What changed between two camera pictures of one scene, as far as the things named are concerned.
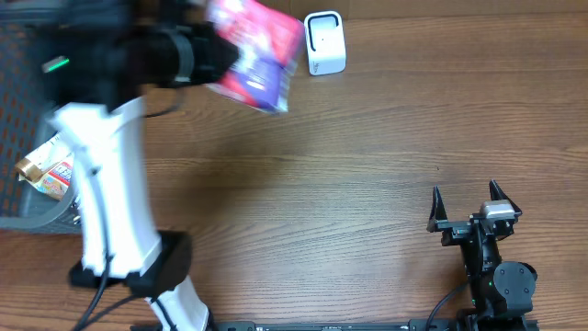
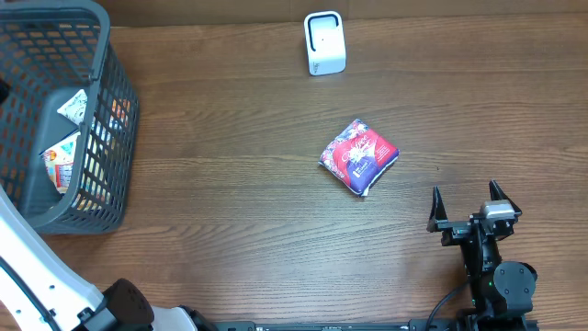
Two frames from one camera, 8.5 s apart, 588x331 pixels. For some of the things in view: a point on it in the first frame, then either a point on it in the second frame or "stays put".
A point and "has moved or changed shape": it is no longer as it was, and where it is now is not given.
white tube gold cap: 49,155 has moved or changed shape
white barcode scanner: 325,41 stays put
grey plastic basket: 41,72 stays put
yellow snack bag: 55,182 → 60,161
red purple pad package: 271,45 → 359,157
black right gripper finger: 497,193 stays put
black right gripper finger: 438,211 stays put
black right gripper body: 453,233 stays put
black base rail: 344,325 stays put
